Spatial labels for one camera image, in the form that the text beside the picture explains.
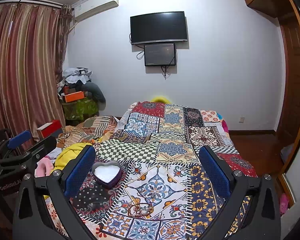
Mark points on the red white box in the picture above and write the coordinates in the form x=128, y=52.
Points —
x=52, y=128

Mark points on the small black wall monitor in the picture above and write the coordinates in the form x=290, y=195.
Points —
x=161, y=54

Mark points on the yellow round object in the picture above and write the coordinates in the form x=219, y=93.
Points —
x=160, y=99

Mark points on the wooden wardrobe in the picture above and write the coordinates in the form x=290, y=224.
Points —
x=287, y=14

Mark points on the white wall socket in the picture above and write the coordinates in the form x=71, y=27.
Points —
x=241, y=119

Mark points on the patchwork patterned quilt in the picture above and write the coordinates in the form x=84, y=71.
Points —
x=164, y=192

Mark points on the striped red gold curtain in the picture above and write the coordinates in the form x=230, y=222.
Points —
x=33, y=42

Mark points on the striped brown bedsheet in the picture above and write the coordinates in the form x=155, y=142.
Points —
x=91, y=130

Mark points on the orange shoe box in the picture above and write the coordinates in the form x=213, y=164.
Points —
x=73, y=96

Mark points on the white wall air conditioner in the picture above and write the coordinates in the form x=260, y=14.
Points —
x=92, y=7

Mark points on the green patterned storage bag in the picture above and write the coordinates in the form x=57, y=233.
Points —
x=80, y=109

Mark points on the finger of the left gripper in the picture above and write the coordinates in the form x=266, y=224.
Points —
x=36, y=152
x=19, y=139

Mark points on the pile of grey clothes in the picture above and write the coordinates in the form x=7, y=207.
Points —
x=73, y=75

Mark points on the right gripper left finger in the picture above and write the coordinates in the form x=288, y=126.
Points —
x=77, y=170

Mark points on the pink plush slipper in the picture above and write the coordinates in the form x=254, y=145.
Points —
x=44, y=167

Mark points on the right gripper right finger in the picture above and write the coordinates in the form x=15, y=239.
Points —
x=222, y=177

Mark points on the large black wall television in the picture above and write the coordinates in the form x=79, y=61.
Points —
x=158, y=27

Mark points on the yellow fleece blanket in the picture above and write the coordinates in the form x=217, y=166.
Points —
x=68, y=154

